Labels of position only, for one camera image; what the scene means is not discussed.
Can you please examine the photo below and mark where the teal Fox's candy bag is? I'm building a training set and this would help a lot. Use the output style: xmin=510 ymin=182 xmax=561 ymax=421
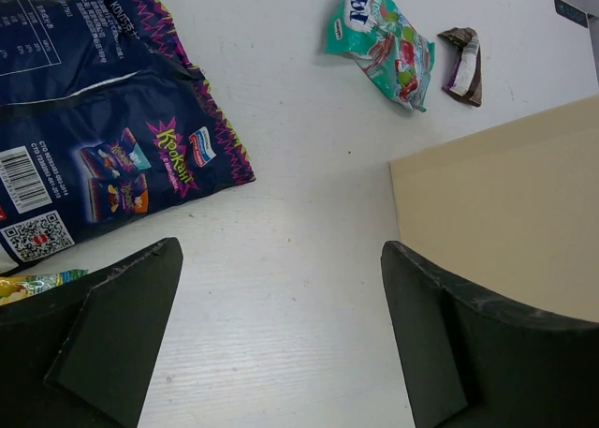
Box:
xmin=325 ymin=0 xmax=435 ymax=112

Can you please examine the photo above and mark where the dark blue purple snack bag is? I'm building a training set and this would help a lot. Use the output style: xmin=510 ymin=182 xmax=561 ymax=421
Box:
xmin=1 ymin=0 xmax=255 ymax=273

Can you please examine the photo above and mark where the yellow green snack packet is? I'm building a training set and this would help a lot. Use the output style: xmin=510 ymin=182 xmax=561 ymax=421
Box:
xmin=0 ymin=269 xmax=89 ymax=306

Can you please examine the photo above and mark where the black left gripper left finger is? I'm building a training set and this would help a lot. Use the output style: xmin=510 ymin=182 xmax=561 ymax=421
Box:
xmin=1 ymin=238 xmax=183 ymax=427

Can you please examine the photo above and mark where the beige paper bag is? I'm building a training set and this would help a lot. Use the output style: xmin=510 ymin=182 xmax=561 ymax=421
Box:
xmin=390 ymin=97 xmax=598 ymax=321

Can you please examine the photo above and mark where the blue table corner label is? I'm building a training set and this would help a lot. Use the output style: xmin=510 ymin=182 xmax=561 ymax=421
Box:
xmin=554 ymin=0 xmax=589 ymax=28

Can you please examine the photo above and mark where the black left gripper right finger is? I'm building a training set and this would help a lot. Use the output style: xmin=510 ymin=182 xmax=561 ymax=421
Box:
xmin=381 ymin=241 xmax=598 ymax=427

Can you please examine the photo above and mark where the brown chocolate bar wrapper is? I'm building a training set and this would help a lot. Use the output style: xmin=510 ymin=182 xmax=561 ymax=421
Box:
xmin=438 ymin=27 xmax=482 ymax=108

